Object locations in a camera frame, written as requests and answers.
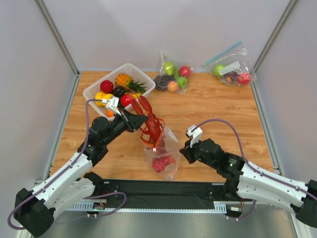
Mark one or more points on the fake pineapple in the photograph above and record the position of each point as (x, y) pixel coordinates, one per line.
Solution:
(129, 83)

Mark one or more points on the fake red bell pepper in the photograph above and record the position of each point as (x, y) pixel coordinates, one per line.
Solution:
(159, 164)

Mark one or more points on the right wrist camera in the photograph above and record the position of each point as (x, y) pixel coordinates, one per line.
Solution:
(194, 133)

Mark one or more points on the red apple in bag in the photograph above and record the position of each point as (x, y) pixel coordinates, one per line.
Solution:
(185, 71)

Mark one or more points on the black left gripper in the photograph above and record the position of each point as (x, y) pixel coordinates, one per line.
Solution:
(130, 121)

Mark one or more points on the green apple blue bag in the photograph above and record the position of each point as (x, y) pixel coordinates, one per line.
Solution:
(217, 68)

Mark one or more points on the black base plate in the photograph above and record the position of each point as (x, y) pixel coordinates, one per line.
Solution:
(168, 194)

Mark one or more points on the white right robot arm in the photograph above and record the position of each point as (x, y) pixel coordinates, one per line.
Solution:
(248, 181)

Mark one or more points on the peach in bag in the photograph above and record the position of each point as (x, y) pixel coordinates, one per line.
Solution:
(173, 86)

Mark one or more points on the red apple blue bag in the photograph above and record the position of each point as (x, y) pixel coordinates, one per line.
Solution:
(244, 78)

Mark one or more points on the white plastic basket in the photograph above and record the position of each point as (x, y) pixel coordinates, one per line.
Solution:
(128, 68)

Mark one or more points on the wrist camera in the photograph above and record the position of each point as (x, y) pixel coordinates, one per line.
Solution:
(112, 105)
(194, 133)

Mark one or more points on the dark purple plum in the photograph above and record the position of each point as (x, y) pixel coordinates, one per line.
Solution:
(119, 91)

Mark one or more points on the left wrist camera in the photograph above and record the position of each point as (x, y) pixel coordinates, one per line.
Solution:
(112, 105)

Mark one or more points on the purple grapes in bag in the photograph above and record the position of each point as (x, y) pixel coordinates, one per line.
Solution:
(161, 81)

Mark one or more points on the red fake lobster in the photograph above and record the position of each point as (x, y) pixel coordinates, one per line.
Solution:
(153, 130)

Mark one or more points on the yellow bell pepper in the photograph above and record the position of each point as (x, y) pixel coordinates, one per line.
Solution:
(100, 96)

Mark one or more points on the yellow banana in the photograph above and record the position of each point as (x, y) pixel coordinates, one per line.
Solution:
(136, 95)

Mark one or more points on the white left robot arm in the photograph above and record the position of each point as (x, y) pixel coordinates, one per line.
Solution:
(36, 209)

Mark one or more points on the white slotted cable duct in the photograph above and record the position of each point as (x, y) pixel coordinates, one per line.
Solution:
(92, 207)

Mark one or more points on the dark plum blue bag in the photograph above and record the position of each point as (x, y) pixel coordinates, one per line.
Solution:
(231, 77)

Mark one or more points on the orange fruit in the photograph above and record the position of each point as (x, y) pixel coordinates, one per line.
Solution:
(109, 113)

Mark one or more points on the orange zip top bag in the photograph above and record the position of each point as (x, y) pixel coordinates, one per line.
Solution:
(167, 146)

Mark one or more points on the blue zip top bag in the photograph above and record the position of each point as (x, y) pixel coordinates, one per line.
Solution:
(235, 58)

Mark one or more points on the clear bag of fruit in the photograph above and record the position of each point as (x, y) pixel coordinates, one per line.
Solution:
(173, 75)

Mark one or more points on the yellow lemon fruit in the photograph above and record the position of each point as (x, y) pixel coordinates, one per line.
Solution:
(107, 96)

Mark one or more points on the green apple in bag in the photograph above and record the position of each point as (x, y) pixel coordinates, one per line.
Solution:
(182, 82)

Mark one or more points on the red apple back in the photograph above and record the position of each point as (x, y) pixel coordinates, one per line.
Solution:
(106, 86)

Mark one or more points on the green pear in bag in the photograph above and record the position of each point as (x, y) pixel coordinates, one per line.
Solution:
(168, 68)

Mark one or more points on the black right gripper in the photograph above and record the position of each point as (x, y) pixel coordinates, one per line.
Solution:
(192, 152)

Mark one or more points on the red apple front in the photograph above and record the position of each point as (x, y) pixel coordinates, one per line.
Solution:
(126, 100)

